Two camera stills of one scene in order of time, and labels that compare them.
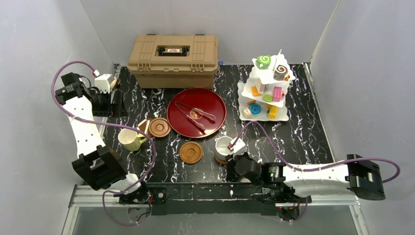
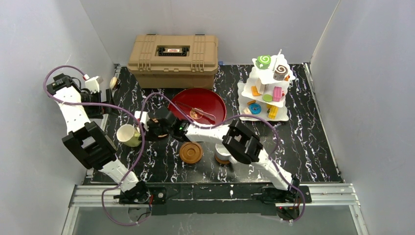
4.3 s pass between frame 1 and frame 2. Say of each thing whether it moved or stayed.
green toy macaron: stayed
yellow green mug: moved
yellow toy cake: stayed
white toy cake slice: stayed
